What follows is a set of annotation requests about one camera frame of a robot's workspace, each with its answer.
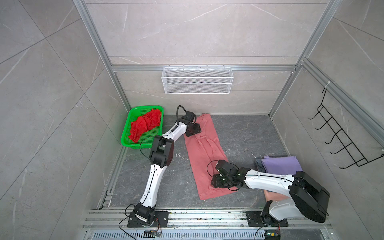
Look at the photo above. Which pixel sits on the pink t-shirt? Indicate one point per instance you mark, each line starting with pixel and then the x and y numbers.
pixel 204 150

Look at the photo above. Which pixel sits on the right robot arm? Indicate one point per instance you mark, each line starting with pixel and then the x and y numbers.
pixel 304 196

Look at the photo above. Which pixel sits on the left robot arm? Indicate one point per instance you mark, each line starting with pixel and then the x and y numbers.
pixel 161 156

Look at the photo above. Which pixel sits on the red t-shirt in basket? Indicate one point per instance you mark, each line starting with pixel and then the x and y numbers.
pixel 145 123

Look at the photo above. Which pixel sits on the green plastic basket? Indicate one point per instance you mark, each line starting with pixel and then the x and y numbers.
pixel 146 140

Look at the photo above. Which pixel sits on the folded grey t-shirt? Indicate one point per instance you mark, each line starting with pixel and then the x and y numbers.
pixel 260 166

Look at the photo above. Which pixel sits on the folded purple t-shirt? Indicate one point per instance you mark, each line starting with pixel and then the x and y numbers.
pixel 282 166

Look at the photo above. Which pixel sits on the folded salmon t-shirt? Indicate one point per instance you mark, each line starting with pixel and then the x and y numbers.
pixel 272 196

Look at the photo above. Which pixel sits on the white wire mesh basket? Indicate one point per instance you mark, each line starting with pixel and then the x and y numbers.
pixel 197 80

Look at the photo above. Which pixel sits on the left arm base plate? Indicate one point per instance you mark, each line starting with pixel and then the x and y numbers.
pixel 155 219

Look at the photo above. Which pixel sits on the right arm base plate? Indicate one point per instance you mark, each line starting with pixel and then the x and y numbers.
pixel 262 219

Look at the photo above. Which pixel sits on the aluminium rail frame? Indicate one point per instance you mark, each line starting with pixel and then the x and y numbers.
pixel 196 224

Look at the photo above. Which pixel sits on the black wire hook rack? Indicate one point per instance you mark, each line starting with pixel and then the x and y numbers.
pixel 339 133

